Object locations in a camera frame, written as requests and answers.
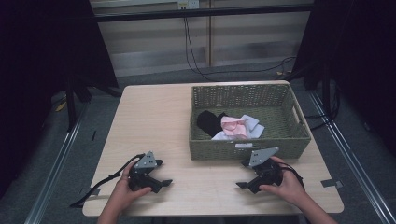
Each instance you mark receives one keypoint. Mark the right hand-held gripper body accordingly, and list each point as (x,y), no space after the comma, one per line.
(268,174)

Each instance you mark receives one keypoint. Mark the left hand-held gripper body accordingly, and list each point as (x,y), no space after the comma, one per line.
(141,182)

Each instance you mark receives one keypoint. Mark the person's left hand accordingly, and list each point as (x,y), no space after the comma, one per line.
(124,194)

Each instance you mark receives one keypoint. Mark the person's right hand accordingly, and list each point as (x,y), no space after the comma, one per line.
(289,186)

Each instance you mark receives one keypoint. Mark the pink and white cloth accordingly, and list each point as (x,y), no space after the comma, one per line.
(256,129)

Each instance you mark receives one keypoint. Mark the pink sock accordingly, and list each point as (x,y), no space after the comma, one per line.
(233,127)

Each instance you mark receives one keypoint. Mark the grey tape piece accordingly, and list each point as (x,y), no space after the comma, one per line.
(331,183)
(95,191)

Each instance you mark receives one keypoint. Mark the green woven basket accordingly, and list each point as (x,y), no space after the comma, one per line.
(280,124)

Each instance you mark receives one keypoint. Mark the black sock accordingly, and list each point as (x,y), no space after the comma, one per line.
(209,122)

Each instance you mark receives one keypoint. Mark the small black floor object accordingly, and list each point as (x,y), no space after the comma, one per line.
(93,135)

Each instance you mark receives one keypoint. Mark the black metal stand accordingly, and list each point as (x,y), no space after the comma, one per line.
(71,102)
(326,90)

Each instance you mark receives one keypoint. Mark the yellow floor scrap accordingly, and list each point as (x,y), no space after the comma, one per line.
(61,106)

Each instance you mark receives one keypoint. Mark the black curtain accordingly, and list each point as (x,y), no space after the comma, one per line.
(361,56)
(37,77)

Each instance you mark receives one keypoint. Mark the black horizontal bar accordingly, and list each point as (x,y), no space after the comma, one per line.
(202,13)

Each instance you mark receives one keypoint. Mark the metal floor rail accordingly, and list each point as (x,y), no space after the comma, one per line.
(54,168)
(351,158)

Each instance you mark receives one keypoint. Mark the white wall socket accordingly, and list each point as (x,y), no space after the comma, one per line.
(188,3)

